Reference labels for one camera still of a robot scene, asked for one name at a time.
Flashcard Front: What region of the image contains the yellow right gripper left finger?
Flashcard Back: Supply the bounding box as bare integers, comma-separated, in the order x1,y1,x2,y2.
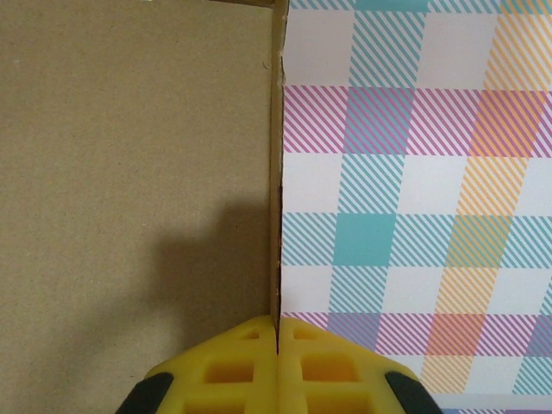
115,314,279,414

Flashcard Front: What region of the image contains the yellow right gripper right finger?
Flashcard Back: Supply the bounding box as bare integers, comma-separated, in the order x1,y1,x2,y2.
279,317,438,414

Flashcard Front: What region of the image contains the brown cardboard paper box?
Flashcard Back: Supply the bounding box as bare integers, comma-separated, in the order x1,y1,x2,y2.
0,0,289,414

